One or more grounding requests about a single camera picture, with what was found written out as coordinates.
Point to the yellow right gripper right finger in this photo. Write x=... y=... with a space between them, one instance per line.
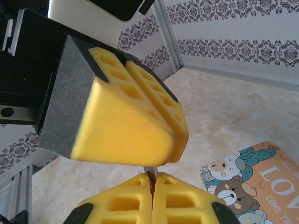
x=187 y=205

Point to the aluminium frame post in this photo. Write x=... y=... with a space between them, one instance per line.
x=168 y=35

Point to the aluminium frame rail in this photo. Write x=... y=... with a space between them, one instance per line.
x=16 y=191

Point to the bear print LOVE tin box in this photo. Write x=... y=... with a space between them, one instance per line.
x=257 y=186

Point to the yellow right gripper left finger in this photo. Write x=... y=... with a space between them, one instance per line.
x=121 y=205

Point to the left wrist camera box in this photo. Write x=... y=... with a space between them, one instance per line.
x=116 y=9

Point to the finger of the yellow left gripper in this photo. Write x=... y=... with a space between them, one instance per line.
x=116 y=130
x=163 y=100

